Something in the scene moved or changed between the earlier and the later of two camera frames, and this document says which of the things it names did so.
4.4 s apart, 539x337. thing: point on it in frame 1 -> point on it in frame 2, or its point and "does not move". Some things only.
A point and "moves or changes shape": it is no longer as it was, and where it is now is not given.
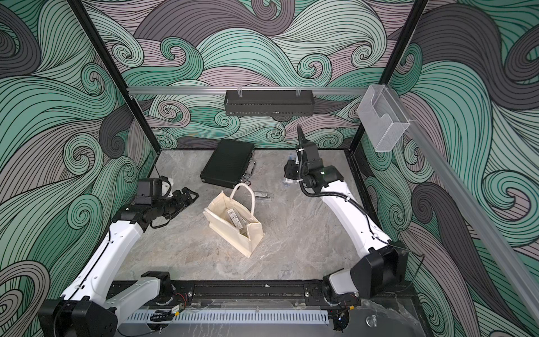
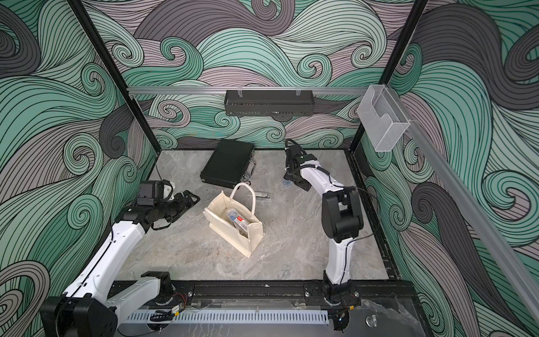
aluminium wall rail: x=306 y=89 does not move
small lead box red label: x=291 y=170 moves or changes shape
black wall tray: x=238 y=103 does not move
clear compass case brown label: x=262 y=194 does not move
